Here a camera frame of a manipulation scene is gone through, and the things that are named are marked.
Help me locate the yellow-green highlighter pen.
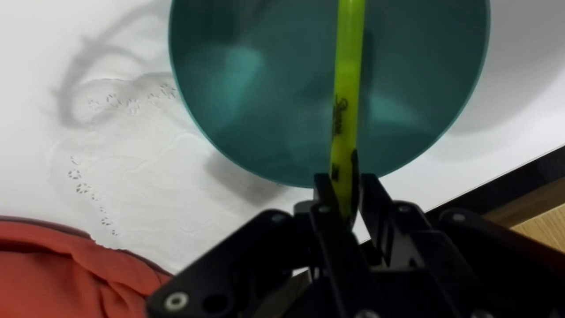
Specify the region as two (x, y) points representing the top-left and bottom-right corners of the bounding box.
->
(331, 0), (366, 220)

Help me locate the wooden table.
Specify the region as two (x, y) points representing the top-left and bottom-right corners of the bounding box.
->
(486, 179), (565, 253)

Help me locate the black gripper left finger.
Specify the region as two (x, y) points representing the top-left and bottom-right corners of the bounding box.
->
(147, 176), (359, 318)

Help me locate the teal plastic bowl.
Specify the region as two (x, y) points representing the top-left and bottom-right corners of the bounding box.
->
(168, 0), (492, 188)

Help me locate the red-orange cloth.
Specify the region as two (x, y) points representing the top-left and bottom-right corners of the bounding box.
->
(0, 218), (172, 318)

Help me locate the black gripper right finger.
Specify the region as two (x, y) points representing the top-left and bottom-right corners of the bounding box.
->
(361, 176), (565, 318)

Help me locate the white paper doily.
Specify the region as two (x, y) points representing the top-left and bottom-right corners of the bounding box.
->
(54, 73), (195, 246)

